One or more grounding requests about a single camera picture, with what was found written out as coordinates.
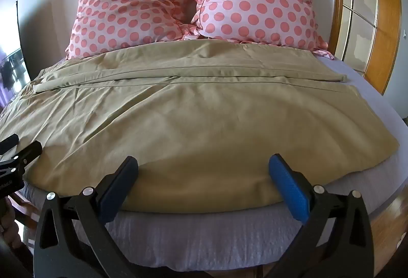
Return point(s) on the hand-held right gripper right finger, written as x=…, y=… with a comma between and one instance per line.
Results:
x=288, y=193

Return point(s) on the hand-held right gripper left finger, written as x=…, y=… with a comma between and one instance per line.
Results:
x=107, y=201

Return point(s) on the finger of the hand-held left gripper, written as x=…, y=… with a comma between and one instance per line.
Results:
x=30, y=152
x=9, y=141

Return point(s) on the person's left hand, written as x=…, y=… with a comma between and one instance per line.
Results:
x=8, y=227

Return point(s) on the dark wooden furniture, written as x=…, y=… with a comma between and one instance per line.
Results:
x=27, y=217

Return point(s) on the bed with grey sheet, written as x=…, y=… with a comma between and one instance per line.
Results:
x=197, y=233

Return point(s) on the wooden door with glass panes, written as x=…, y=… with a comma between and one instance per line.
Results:
x=363, y=10

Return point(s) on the dark wall screen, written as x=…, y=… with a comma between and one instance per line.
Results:
x=12, y=67

